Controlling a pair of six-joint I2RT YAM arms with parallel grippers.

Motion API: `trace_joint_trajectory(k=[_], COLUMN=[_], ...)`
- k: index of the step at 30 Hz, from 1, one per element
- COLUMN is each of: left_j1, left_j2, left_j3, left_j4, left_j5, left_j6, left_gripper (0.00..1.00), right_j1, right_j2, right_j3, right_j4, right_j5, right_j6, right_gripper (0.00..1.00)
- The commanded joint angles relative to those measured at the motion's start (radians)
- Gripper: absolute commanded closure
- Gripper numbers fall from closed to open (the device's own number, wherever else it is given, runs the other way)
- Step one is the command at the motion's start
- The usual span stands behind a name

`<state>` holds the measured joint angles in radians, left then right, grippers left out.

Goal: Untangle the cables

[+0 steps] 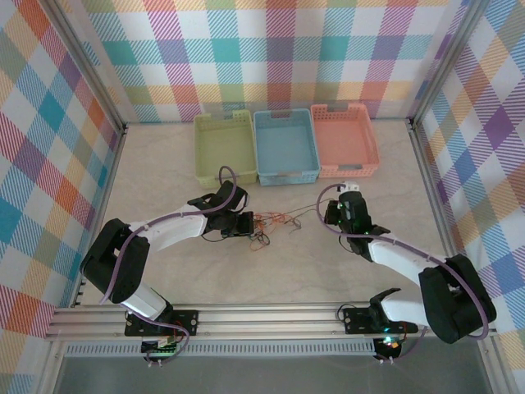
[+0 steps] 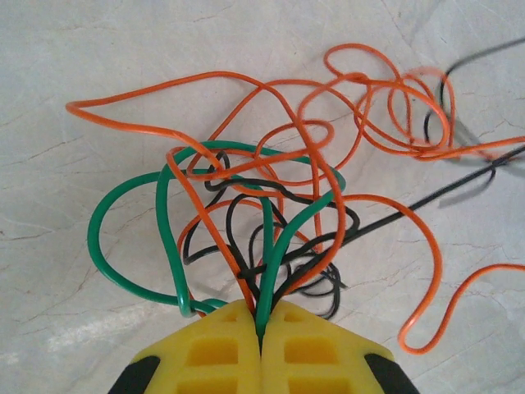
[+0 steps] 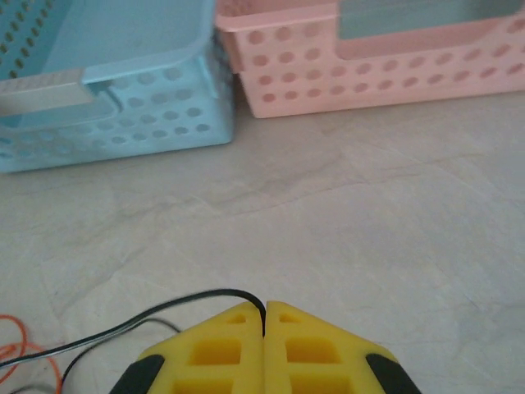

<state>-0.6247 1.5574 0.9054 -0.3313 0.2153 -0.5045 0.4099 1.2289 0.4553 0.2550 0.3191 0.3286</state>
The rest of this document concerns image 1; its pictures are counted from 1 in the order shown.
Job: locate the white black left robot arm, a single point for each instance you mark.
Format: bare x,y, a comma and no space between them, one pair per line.
176,230

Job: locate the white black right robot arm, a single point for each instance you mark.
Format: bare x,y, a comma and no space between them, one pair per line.
402,258

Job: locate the green perforated plastic basket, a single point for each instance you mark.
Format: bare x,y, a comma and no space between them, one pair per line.
223,143

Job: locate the blue perforated plastic basket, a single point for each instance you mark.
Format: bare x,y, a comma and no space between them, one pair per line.
285,143

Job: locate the orange perforated plastic basket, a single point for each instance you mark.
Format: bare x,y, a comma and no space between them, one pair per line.
342,137

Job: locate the small controller board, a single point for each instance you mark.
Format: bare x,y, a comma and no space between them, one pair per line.
389,344
162,342

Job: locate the aluminium side rail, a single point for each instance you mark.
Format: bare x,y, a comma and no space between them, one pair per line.
112,172
428,172

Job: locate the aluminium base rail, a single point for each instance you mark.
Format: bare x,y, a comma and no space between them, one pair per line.
266,324

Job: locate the aluminium frame post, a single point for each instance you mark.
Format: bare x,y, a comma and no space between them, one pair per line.
445,61

